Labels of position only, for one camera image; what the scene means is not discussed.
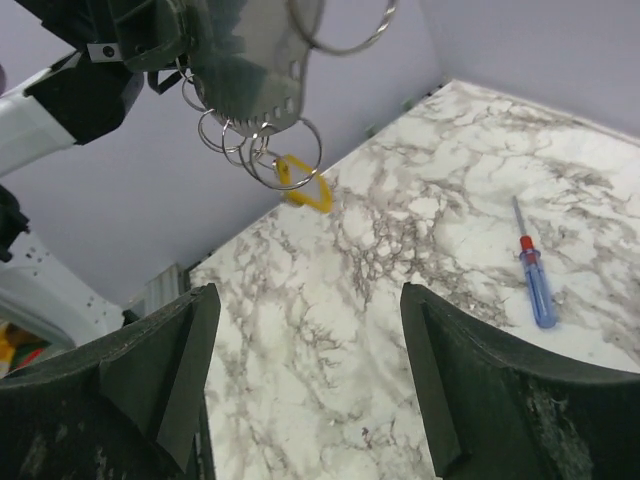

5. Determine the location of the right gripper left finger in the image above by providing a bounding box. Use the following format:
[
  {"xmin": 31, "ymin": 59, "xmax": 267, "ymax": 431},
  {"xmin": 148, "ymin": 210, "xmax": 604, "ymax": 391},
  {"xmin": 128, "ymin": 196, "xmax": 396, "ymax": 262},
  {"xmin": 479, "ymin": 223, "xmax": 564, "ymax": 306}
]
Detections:
[{"xmin": 1, "ymin": 284, "xmax": 221, "ymax": 479}]

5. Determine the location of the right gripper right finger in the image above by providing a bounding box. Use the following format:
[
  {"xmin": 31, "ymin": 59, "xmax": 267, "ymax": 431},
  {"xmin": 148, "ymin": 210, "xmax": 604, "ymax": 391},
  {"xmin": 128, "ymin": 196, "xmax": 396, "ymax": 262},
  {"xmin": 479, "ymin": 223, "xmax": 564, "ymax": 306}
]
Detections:
[{"xmin": 400, "ymin": 283, "xmax": 639, "ymax": 479}]

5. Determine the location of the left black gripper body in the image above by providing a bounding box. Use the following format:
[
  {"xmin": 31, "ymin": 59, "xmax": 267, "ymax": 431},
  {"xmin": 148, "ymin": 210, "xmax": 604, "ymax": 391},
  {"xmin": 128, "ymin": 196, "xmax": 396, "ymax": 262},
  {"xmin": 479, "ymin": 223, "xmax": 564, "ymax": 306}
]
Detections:
[{"xmin": 19, "ymin": 1, "xmax": 220, "ymax": 95}]

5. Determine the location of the yellow plastic key tag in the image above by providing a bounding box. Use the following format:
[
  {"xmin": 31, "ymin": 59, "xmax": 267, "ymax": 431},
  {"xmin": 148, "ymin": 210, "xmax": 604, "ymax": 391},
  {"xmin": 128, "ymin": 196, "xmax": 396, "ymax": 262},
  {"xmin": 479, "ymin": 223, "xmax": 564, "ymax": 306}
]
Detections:
[{"xmin": 274, "ymin": 155, "xmax": 333, "ymax": 214}]

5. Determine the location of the large silver key ring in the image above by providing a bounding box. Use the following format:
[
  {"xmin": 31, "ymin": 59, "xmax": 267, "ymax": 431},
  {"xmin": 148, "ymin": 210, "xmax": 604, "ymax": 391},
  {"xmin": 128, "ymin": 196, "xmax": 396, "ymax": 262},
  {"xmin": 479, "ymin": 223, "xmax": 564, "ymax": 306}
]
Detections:
[{"xmin": 287, "ymin": 0, "xmax": 400, "ymax": 56}]

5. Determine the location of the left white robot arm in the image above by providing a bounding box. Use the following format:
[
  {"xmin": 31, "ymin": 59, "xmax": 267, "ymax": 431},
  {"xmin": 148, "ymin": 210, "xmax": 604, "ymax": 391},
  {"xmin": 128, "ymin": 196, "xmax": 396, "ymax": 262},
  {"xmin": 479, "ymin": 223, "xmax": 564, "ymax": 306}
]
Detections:
[{"xmin": 1, "ymin": 1, "xmax": 195, "ymax": 349}]

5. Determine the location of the blue handled screwdriver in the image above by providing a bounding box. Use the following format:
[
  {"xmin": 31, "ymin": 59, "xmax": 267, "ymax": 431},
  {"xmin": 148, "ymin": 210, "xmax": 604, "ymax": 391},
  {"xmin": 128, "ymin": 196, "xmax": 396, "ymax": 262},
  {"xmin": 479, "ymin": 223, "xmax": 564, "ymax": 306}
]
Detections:
[{"xmin": 512, "ymin": 196, "xmax": 557, "ymax": 329}]

